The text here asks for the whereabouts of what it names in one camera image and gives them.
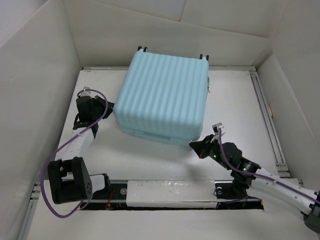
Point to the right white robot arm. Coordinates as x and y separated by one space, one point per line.
251 180

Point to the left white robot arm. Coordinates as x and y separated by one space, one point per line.
68 176

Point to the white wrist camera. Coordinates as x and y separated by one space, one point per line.
218 129
86 92

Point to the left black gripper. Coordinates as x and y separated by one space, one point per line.
98 100

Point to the light blue suitcase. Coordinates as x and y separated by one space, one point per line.
163 97

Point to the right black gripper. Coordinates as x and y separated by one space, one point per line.
201 148

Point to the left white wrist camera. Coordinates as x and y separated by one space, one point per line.
86 92

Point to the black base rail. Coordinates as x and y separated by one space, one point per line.
158 195

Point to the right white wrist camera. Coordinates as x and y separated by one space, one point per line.
218 129

